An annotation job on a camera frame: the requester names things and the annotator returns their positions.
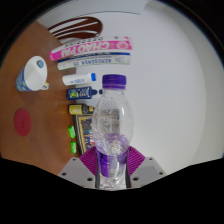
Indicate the white blue patterned mug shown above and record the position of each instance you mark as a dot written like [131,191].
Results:
[31,75]

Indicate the clear purple-capped water bottle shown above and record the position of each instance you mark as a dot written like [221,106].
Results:
[112,120]

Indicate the yellow dark pump bottle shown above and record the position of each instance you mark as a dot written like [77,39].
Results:
[78,109]

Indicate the framed group photo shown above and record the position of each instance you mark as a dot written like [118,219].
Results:
[82,133]

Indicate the dark blue pump bottle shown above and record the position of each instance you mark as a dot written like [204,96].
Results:
[80,93]

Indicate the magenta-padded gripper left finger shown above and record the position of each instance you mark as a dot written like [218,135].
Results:
[75,170]

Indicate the flat round red coaster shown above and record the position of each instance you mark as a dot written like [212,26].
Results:
[22,122]

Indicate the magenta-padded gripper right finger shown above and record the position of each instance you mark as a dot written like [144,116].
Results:
[148,170]

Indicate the white blue-capped lotion bottle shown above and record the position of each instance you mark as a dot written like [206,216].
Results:
[76,79]

